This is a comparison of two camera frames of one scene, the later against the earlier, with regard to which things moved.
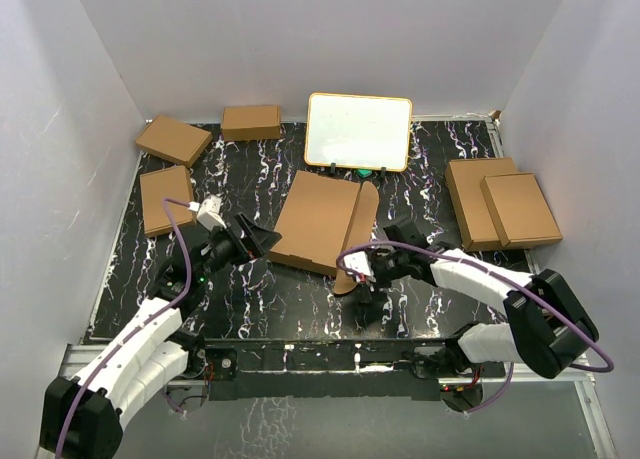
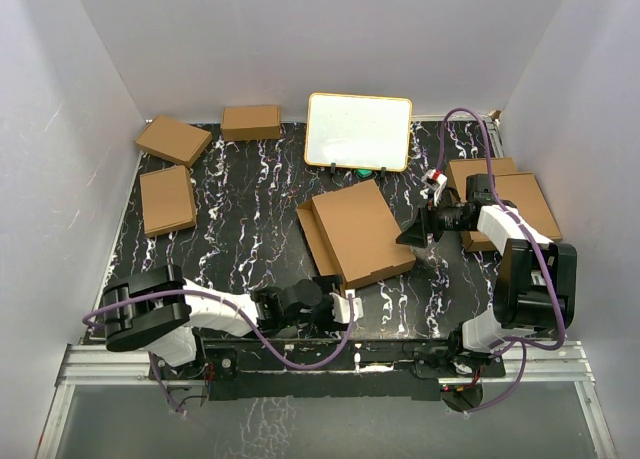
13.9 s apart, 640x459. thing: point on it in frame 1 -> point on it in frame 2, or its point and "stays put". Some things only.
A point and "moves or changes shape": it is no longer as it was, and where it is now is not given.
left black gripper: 245,239 -> 329,299
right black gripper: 364,289 -> 430,225
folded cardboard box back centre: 251,123 stays put
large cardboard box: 325,216 moves or changes shape
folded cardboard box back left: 174,140 stays put
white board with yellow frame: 358,131 stays put
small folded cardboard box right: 520,209 stays put
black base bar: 278,370 stays put
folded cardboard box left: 173,183 stays put
